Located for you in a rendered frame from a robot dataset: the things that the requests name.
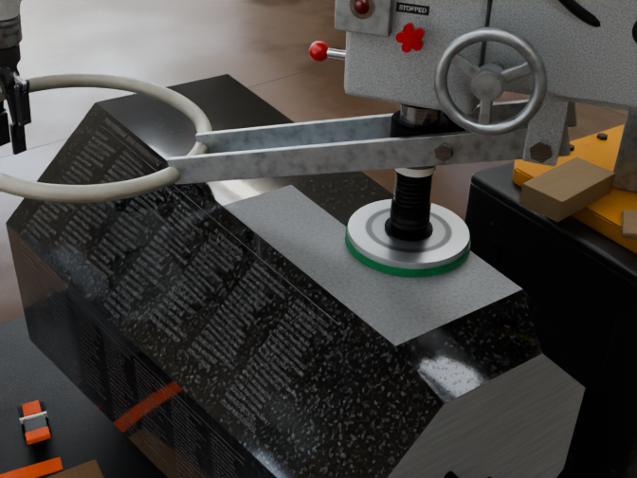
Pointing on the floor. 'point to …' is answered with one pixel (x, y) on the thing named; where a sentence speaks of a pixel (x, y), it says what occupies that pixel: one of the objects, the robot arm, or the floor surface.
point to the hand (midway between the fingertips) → (9, 134)
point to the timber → (81, 471)
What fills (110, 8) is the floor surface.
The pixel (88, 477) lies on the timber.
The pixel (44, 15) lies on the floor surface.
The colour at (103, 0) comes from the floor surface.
